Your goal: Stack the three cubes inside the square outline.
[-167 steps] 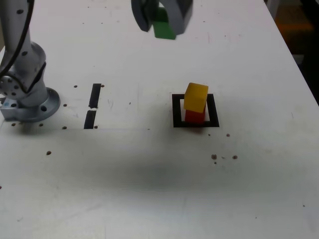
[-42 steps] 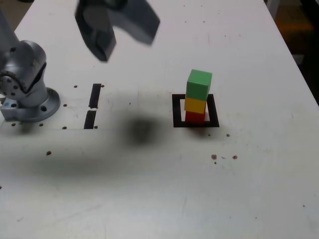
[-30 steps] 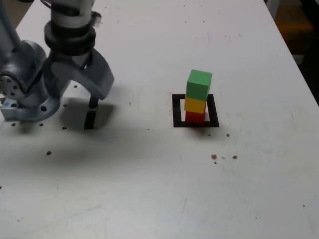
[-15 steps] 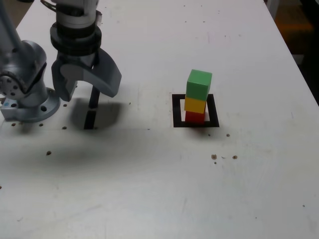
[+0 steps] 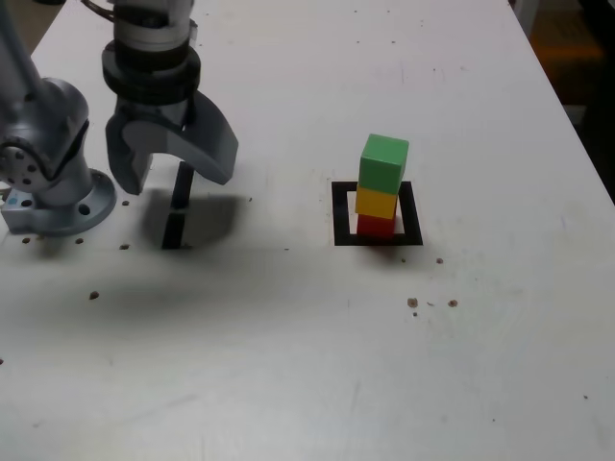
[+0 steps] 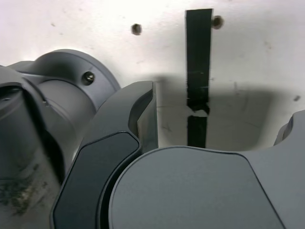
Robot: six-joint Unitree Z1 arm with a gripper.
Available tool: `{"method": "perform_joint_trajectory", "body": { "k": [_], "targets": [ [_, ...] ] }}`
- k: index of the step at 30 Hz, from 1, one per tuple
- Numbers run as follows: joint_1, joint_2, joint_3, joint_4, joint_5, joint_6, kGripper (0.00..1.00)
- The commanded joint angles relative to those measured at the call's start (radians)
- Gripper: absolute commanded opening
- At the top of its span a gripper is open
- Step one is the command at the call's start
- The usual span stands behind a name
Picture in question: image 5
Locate black tape square outline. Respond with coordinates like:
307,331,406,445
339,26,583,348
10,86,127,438
331,181,424,248

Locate green cube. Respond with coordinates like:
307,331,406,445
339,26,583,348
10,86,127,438
358,133,411,196

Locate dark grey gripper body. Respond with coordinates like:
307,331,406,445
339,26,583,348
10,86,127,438
115,92,198,133

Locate thin black wrist cables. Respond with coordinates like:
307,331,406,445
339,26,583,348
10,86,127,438
81,0,116,21

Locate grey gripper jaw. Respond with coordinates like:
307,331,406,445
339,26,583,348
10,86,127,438
121,92,241,187
105,109,156,197

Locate red cube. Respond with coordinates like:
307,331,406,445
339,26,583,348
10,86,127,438
356,213,397,240

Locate yellow cube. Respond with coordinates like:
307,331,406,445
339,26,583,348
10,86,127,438
355,185,400,219

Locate black tape strip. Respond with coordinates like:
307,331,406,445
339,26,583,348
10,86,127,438
160,161,196,251

